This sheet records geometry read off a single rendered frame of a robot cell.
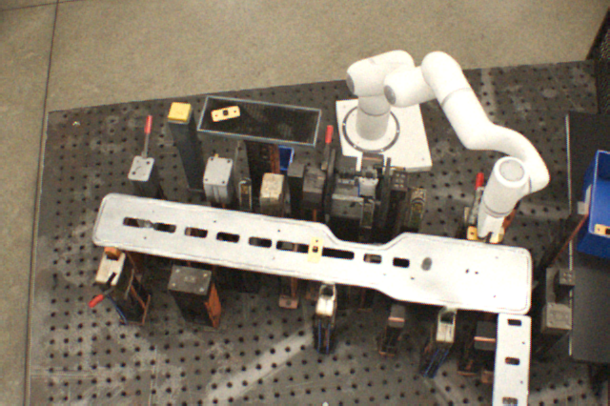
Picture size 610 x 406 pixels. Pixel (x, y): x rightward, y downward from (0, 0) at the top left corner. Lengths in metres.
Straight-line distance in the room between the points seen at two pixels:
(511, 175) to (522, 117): 1.26
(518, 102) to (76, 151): 1.77
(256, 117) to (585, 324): 1.18
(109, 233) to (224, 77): 1.74
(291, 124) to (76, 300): 0.98
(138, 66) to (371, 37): 1.29
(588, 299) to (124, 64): 2.76
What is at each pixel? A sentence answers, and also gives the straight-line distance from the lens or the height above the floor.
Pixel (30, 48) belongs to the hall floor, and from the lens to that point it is 4.31.
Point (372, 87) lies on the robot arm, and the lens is 2.31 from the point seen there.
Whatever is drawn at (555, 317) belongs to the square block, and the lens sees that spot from 2.16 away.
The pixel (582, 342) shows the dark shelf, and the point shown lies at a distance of 2.20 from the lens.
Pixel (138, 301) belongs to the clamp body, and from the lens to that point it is 2.40.
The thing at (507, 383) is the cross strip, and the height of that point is 1.00.
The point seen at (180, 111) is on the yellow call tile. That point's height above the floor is 1.16.
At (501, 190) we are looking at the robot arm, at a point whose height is 1.56.
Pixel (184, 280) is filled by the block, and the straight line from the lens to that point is 2.16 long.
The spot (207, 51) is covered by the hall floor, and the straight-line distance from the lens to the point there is 3.99.
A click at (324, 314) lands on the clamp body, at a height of 1.04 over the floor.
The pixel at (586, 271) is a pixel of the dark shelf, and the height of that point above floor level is 1.03.
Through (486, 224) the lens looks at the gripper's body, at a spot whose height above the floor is 1.40.
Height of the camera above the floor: 2.99
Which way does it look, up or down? 59 degrees down
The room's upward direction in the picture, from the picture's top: 1 degrees counter-clockwise
